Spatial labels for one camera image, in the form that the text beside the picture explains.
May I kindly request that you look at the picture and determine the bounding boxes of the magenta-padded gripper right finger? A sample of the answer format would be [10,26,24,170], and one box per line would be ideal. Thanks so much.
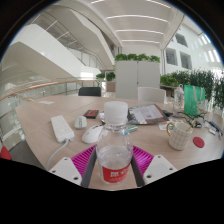
[130,145,178,188]

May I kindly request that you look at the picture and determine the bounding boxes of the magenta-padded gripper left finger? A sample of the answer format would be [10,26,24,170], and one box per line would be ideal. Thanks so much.
[48,143,98,188]

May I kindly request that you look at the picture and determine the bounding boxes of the clear red-labelled water bottle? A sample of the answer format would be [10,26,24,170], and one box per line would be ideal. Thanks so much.
[95,100,134,185]

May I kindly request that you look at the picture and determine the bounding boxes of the white grid-patterned mug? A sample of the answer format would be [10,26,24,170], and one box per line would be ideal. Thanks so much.
[166,120,194,152]

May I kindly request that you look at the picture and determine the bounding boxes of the white power strip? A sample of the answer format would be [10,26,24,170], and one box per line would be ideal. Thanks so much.
[50,114,76,144]

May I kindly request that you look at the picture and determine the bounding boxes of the colourful sticker sheet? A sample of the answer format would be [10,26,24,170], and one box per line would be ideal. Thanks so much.
[157,118,178,132]

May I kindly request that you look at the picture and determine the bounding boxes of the white computer mouse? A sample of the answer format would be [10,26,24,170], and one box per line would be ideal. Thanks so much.
[81,124,104,145]

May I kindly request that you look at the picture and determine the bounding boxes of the small green-blue pack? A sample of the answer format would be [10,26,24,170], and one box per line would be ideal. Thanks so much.
[127,124,139,133]

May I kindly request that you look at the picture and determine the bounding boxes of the printed booklet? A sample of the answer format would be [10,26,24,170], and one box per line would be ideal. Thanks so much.
[127,103,170,126]

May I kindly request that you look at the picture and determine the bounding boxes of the red and black small box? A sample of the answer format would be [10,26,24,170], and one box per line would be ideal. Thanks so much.
[83,109,100,120]

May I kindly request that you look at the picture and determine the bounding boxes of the white paper sheet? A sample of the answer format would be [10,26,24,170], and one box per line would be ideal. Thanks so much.
[38,99,55,106]

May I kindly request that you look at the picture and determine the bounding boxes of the white chair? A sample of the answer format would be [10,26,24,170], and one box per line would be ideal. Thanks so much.
[137,86,167,104]

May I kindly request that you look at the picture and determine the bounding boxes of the green tote bag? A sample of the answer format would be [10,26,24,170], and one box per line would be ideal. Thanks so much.
[183,84,206,117]

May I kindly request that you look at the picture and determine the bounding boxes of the black chair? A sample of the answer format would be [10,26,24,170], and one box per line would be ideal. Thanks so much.
[78,86,102,98]

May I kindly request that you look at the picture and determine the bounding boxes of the white cabinet with plants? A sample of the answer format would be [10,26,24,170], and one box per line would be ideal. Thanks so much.
[114,53,162,100]

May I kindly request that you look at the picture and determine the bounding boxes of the green hedge row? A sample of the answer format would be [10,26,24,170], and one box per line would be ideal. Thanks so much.
[159,68,224,111]

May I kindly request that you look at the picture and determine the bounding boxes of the wooden planter with plants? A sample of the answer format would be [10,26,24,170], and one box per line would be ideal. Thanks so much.
[95,71,117,93]

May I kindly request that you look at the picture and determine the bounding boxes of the ceiling light strips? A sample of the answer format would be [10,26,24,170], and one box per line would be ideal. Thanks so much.
[89,0,174,45]

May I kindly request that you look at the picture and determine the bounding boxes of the white power strip cable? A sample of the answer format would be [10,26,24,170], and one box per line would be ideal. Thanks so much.
[45,138,70,171]

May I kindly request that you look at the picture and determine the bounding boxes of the black tangled cables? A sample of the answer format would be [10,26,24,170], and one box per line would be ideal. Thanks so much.
[163,109,208,129]

